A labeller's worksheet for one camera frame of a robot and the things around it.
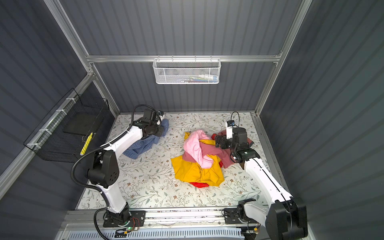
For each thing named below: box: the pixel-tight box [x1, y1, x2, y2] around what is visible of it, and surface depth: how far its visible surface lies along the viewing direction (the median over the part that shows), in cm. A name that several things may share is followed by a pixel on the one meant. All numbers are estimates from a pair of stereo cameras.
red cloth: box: [189, 160, 224, 188], surface depth 85 cm
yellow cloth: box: [171, 132, 225, 187], surface depth 86 cm
